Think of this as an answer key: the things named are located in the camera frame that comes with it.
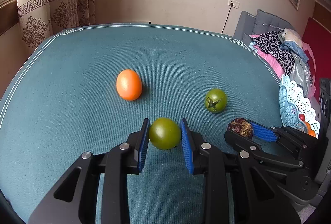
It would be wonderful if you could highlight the dark wrinkled passion fruit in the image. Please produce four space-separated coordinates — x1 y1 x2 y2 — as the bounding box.
227 117 254 139

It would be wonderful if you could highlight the light blue lattice basket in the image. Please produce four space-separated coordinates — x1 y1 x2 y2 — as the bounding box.
279 75 320 138

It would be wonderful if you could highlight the small red tomato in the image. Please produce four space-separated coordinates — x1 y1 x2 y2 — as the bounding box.
299 114 305 121

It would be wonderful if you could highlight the mandarin orange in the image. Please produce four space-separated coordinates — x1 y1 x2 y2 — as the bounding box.
308 129 316 137
305 121 311 131

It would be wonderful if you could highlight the green tomato with stem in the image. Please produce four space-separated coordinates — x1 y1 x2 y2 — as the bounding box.
205 89 227 113

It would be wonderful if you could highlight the green tomato smooth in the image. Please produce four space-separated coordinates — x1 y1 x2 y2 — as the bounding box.
149 117 181 151

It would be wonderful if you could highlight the smooth orange tomato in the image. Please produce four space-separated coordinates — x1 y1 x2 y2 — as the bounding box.
116 69 143 101

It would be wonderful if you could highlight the pile of clothes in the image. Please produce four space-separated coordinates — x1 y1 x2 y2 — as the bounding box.
249 29 316 98

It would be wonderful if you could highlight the teal tablecloth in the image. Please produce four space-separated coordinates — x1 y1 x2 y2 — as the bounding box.
1 24 282 223

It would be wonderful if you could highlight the grey sofa bed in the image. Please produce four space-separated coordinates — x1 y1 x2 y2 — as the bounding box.
233 9 295 45

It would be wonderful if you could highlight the red padded headboard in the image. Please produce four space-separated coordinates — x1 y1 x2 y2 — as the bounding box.
302 18 331 102

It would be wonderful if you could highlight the white wall socket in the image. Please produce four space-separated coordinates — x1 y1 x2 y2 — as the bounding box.
228 0 240 9

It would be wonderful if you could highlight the black power cable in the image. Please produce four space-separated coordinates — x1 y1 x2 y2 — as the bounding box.
221 4 233 35

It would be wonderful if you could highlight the brown window frame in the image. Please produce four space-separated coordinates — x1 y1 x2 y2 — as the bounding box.
0 0 18 35

